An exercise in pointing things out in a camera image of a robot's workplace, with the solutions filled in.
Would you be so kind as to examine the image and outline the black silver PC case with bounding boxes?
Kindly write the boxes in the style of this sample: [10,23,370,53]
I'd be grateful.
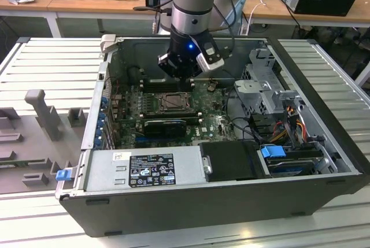
[54,34,370,239]

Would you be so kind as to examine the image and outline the thin black wire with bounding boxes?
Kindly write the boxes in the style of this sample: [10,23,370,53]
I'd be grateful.
[212,69,236,83]

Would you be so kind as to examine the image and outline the yellow red power wires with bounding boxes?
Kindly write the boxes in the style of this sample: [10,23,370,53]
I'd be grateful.
[271,108,309,145]

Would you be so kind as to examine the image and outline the white and black camera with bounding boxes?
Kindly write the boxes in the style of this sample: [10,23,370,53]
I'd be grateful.
[195,40,226,73]

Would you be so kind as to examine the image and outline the black graphics card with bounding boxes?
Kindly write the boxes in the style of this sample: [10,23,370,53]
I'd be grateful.
[143,119,188,139]

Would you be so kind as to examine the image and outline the thick black cable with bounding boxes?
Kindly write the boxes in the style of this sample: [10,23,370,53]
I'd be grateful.
[225,87,253,142]

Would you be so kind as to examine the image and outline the green motherboard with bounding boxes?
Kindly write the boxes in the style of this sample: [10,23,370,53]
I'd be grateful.
[111,81,242,150]

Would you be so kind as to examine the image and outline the green RAM stick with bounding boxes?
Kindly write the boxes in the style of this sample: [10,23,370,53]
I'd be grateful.
[143,114,202,124]
[0,160,31,170]

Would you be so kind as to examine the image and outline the RAM slot with white clips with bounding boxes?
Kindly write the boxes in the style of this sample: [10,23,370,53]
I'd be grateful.
[140,84,195,90]
[140,78,195,85]
[139,113,203,119]

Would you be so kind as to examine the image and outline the blue plastic latch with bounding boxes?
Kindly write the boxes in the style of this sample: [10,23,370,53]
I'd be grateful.
[56,169,72,182]

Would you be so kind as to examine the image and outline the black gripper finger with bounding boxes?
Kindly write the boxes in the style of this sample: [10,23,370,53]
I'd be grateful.
[157,53,193,92]

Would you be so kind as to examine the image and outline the hard disk in blue carrier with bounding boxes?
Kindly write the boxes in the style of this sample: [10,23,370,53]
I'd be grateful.
[259,145,323,179]

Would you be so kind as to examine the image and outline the grey parts rack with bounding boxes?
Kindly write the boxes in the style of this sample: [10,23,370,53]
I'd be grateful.
[0,88,91,195]

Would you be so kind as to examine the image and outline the pale blue teach pendant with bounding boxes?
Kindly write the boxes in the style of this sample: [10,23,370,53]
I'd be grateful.
[224,0,247,35]

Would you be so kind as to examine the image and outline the grey power supply unit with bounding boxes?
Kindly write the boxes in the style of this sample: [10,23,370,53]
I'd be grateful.
[73,146,214,194]

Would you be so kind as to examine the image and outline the white cable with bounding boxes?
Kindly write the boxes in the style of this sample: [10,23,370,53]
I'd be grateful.
[248,0,267,25]

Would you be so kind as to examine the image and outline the silver drive cage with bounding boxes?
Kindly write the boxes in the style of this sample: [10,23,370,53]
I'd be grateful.
[233,47,308,121]

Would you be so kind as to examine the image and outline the metal socket cover frame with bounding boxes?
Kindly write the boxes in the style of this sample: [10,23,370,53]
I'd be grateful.
[158,93,192,112]

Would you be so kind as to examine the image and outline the CPU socket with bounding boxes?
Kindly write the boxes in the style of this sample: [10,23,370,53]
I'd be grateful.
[157,91,194,113]

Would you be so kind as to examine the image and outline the black plastic shroud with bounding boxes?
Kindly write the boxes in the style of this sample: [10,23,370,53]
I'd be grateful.
[199,140,262,182]

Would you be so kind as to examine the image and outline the wooden top desk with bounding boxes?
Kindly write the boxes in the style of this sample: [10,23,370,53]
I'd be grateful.
[0,0,370,39]

